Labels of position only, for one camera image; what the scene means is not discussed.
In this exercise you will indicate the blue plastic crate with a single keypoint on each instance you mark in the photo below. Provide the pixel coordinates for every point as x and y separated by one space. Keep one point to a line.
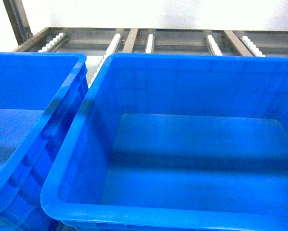
40 94
176 143

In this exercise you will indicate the stainless steel rack frame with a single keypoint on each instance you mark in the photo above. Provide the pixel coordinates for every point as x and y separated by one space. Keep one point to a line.
95 41

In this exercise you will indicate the white roller track strip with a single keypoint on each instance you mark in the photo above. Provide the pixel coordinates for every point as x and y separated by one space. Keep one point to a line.
255 51
54 44
214 48
112 48
150 44

